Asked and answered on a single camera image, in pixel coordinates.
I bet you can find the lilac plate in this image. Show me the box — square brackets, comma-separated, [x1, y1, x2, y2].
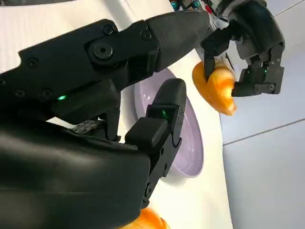
[133, 68, 205, 178]

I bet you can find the orange white striped bread roll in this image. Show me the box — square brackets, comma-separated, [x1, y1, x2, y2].
[133, 207, 171, 229]

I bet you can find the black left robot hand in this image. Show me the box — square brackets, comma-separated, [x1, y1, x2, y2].
[201, 0, 285, 97]

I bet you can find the orange crescent toy bread roll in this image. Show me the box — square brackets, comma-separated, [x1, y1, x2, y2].
[192, 59, 238, 117]

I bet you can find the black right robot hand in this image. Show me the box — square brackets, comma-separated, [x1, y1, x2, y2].
[0, 10, 211, 229]

